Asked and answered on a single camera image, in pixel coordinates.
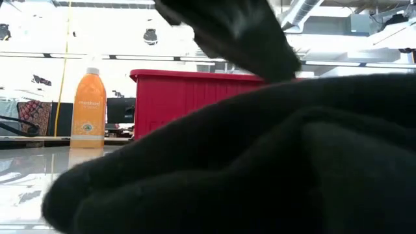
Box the light wooden desk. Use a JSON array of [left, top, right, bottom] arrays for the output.
[[0, 135, 133, 148]]

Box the black cabinet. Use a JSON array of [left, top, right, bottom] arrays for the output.
[[47, 102, 75, 137]]

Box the black ceiling spotlight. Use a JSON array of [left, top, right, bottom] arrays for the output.
[[142, 28, 159, 46], [0, 23, 12, 42]]

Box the grey fabric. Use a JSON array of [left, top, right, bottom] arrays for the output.
[[0, 99, 20, 120]]

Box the red plastic laundry bin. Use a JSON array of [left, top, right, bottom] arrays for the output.
[[129, 68, 293, 141]]

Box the orange spray bottle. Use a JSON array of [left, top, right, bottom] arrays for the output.
[[70, 67, 107, 150]]

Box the grey ceiling box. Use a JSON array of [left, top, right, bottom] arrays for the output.
[[350, 14, 372, 34]]

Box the red patterned cloth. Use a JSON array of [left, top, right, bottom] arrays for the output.
[[17, 99, 53, 137]]

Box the silver ventilation duct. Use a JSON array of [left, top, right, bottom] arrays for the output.
[[278, 0, 326, 32]]

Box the ceiling light strip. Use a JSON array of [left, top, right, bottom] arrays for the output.
[[115, 55, 176, 61], [304, 60, 361, 67], [365, 62, 416, 69], [180, 57, 226, 63]]

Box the yellow cable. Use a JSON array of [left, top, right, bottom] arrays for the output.
[[53, 0, 73, 137]]

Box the white table mat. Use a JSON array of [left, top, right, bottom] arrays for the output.
[[0, 144, 126, 234]]

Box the black monitor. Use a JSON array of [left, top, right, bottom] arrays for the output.
[[106, 97, 137, 125]]

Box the black garment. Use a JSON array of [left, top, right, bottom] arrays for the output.
[[41, 73, 416, 234]]

